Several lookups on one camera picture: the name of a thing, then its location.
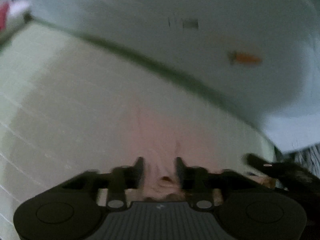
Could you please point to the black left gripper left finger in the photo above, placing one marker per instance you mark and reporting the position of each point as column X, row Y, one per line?
column 118, row 181

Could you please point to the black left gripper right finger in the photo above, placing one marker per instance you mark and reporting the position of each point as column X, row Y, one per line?
column 200, row 187

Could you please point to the pink cloth garment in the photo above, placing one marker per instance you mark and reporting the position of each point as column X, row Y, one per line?
column 155, row 154

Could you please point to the white folded cloth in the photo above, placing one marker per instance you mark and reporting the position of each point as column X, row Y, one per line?
column 18, row 8

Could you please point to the grey garment with red cuff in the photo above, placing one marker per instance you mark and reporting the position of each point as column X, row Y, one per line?
column 4, row 10

